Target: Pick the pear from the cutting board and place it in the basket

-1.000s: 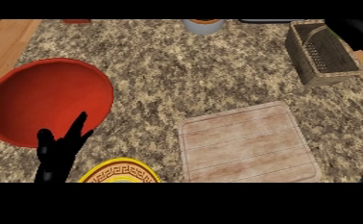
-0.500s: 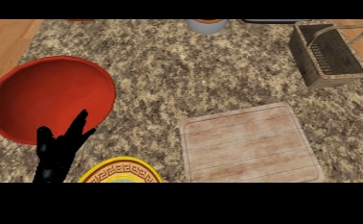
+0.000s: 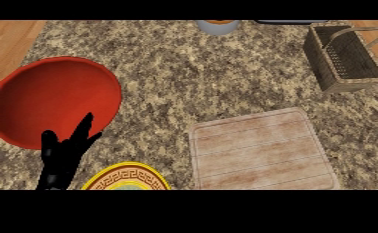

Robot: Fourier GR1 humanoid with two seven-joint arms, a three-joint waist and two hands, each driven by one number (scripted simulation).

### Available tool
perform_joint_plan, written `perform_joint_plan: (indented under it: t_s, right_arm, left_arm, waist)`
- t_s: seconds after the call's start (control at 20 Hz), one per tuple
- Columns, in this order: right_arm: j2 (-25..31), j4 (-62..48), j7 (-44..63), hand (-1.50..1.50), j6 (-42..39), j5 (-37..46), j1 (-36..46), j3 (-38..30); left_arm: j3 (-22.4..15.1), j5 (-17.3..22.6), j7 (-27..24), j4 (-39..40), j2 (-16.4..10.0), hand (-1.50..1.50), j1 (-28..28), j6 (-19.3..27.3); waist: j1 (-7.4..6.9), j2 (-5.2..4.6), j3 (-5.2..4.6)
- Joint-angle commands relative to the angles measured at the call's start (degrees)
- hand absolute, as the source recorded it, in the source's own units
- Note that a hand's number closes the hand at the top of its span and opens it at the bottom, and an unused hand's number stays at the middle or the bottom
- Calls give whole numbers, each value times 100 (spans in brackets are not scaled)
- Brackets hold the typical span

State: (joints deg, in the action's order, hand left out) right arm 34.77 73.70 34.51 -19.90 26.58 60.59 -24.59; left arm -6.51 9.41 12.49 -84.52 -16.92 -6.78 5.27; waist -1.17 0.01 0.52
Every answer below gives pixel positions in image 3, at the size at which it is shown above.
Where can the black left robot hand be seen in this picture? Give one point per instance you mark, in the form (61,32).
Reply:
(59,158)

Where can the pale wooden cutting board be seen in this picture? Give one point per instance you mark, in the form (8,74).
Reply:
(260,152)

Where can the brown wicker basket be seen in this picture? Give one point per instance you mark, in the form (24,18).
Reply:
(344,57)

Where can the yellow patterned plate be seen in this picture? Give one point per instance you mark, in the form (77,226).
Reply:
(129,178)

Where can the red bowl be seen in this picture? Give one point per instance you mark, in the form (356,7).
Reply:
(53,97)

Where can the grey pot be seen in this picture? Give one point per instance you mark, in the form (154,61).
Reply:
(217,27)

